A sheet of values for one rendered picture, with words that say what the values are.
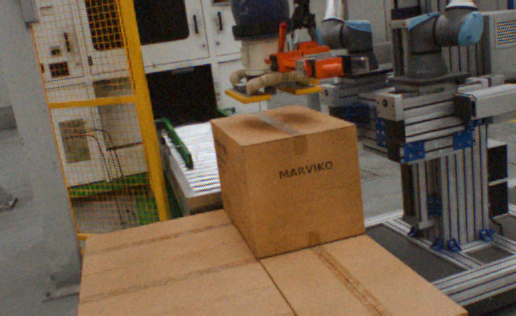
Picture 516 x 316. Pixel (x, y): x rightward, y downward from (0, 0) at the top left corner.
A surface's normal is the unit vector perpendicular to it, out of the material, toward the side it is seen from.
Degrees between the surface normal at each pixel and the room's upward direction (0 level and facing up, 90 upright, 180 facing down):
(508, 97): 90
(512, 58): 90
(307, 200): 90
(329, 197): 90
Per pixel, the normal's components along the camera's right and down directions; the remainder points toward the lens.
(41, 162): 0.27, 0.19
